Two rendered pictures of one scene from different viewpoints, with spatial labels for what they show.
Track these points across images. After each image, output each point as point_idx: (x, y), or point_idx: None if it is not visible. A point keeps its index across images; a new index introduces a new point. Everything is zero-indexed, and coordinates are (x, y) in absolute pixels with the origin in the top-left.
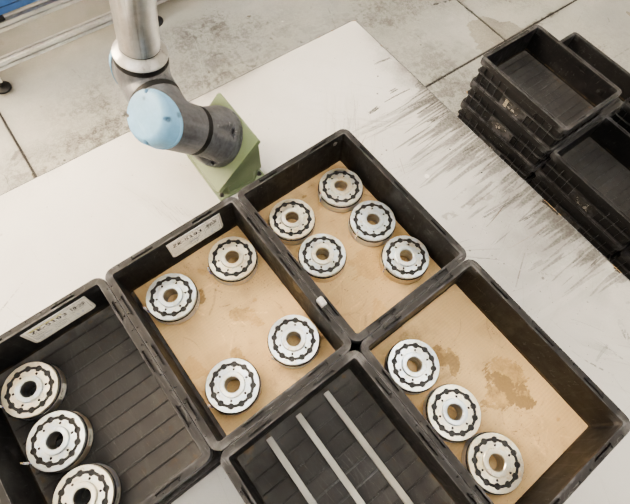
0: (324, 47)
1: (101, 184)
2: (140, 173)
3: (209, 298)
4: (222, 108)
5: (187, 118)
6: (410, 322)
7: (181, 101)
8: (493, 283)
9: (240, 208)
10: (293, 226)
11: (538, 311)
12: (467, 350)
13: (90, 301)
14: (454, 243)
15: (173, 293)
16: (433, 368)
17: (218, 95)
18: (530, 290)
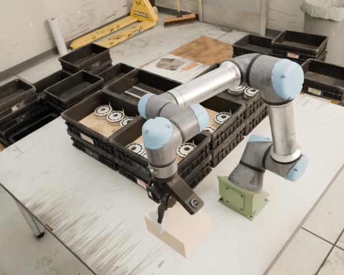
0: None
1: (302, 175)
2: (287, 185)
3: (211, 125)
4: (243, 179)
5: (247, 145)
6: None
7: (254, 149)
8: (99, 134)
9: (206, 131)
10: (185, 145)
11: (70, 178)
12: (108, 135)
13: None
14: (113, 142)
15: None
16: (122, 123)
17: (253, 193)
18: (72, 185)
